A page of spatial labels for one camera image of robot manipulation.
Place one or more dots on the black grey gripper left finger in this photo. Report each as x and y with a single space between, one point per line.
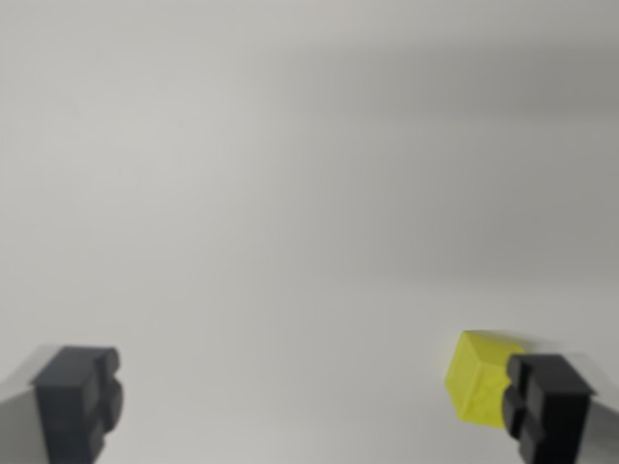
72 401

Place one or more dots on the black grey gripper right finger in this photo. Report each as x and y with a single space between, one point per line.
551 411

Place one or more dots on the yellow cube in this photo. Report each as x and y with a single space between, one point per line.
476 382

